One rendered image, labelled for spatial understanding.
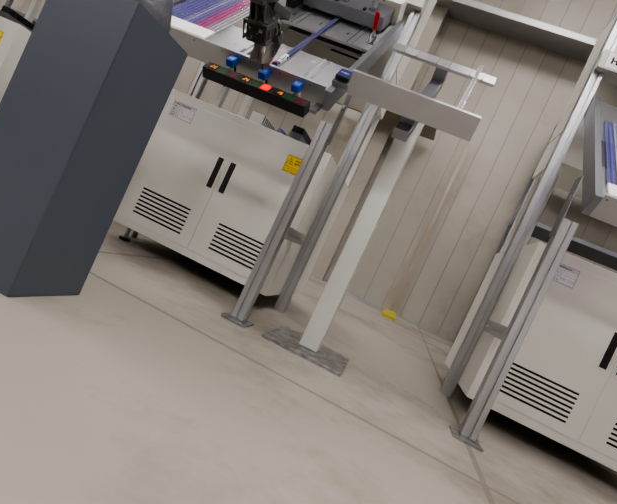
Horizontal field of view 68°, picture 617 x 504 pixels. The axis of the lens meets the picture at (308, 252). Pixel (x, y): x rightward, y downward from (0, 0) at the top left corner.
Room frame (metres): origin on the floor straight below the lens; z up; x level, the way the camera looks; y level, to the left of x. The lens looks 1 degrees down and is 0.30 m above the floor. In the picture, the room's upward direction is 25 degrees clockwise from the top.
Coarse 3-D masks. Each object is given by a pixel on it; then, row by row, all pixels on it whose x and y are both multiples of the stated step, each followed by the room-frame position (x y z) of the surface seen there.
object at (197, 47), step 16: (176, 32) 1.43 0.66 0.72; (192, 48) 1.44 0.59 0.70; (208, 48) 1.41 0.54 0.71; (224, 48) 1.39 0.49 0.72; (224, 64) 1.42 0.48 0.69; (240, 64) 1.40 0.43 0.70; (256, 64) 1.38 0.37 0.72; (272, 64) 1.36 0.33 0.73; (272, 80) 1.39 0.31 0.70; (288, 80) 1.36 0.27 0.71; (304, 80) 1.34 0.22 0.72; (304, 96) 1.37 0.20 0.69; (320, 96) 1.35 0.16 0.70
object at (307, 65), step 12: (216, 36) 1.48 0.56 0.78; (228, 36) 1.49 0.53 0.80; (240, 36) 1.51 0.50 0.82; (240, 48) 1.45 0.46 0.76; (252, 48) 1.46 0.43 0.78; (264, 48) 1.48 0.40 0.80; (288, 48) 1.50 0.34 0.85; (288, 60) 1.45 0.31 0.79; (300, 60) 1.46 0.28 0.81; (312, 60) 1.47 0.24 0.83; (324, 60) 1.48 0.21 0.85; (300, 72) 1.40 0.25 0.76; (312, 72) 1.42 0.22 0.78; (324, 72) 1.43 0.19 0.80; (336, 72) 1.44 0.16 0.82
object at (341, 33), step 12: (300, 12) 1.73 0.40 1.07; (312, 12) 1.75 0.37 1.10; (324, 12) 1.77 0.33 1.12; (300, 24) 1.65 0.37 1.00; (312, 24) 1.67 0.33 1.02; (324, 24) 1.69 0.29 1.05; (336, 24) 1.71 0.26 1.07; (348, 24) 1.73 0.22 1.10; (324, 36) 1.63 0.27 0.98; (336, 36) 1.63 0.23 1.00; (348, 36) 1.65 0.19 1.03; (360, 36) 1.66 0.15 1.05; (348, 48) 1.68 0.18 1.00; (360, 48) 1.60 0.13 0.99
